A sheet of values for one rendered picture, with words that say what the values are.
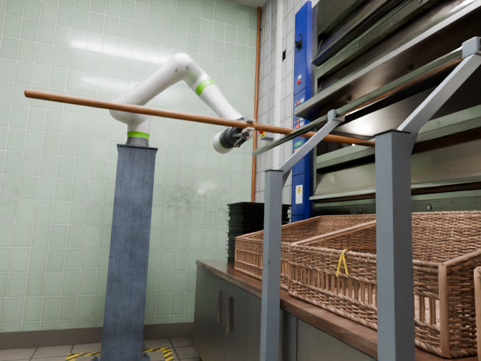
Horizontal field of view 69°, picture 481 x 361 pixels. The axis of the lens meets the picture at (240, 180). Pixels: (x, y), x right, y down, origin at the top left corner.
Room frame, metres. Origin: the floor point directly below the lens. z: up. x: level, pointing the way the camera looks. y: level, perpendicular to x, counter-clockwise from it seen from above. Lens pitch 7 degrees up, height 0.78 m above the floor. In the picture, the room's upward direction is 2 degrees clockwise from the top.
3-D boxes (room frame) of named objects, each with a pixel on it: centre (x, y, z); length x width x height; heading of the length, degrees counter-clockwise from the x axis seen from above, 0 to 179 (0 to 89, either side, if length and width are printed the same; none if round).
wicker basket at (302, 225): (1.51, -0.30, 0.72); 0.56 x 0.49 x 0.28; 20
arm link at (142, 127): (1.98, 0.61, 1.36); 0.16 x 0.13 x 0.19; 161
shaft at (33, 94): (1.43, -0.07, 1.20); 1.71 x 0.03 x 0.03; 111
